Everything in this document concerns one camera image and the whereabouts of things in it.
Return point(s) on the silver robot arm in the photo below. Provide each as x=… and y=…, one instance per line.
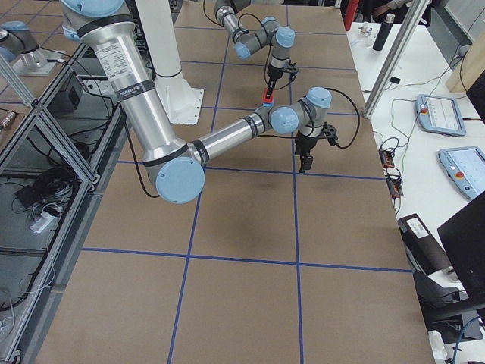
x=270, y=33
x=138, y=53

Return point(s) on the black water bottle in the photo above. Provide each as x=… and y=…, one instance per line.
x=383, y=33

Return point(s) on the teach pendant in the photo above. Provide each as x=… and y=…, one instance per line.
x=465, y=167
x=437, y=114

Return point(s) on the black box with label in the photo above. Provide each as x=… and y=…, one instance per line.
x=422, y=245

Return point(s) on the aluminium frame post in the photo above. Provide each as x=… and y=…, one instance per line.
x=398, y=47

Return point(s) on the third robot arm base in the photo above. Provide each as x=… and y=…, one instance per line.
x=17, y=42

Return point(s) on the far teach pendant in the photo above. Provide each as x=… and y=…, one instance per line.
x=437, y=114

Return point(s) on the white power strip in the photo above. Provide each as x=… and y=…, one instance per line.
x=42, y=222

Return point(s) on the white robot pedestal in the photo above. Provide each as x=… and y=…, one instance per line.
x=181, y=102

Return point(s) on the red foam block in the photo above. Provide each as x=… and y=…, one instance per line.
x=268, y=98

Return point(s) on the black monitor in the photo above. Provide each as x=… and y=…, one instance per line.
x=462, y=237

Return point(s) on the near teach pendant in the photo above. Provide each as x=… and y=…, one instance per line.
x=465, y=167

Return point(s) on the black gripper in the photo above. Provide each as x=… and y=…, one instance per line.
x=306, y=143
x=273, y=73

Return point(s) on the black power strip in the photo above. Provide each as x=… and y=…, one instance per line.
x=392, y=174

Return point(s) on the wooden board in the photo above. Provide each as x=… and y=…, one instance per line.
x=469, y=69

